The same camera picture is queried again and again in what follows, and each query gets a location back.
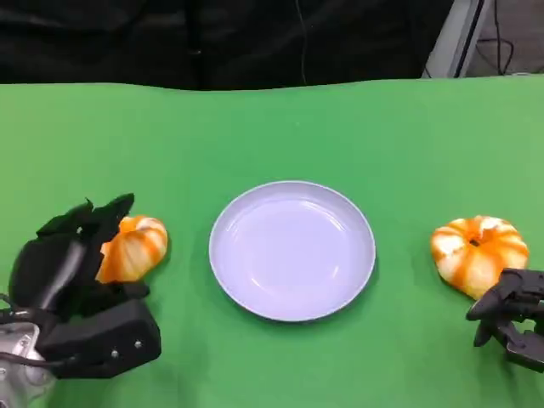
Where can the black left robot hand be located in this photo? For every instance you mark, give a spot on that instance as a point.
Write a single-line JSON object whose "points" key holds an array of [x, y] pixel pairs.
{"points": [[51, 268]]}

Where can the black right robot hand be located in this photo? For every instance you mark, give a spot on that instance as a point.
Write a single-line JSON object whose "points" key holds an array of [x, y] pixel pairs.
{"points": [[518, 297]]}

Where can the orange and white bread roll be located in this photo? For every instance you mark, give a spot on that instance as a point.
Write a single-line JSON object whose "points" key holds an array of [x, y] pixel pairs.
{"points": [[476, 255], [134, 251]]}

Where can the lilac plate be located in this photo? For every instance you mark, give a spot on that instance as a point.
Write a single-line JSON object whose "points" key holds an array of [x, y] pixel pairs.
{"points": [[293, 255]]}

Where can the black backdrop cloth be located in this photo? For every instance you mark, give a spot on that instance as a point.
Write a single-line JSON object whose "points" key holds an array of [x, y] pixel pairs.
{"points": [[170, 42]]}

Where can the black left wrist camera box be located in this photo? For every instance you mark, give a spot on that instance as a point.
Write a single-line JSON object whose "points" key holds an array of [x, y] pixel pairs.
{"points": [[106, 336]]}

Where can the grey metal frame post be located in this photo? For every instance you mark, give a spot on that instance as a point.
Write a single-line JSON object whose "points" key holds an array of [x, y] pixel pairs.
{"points": [[457, 38]]}

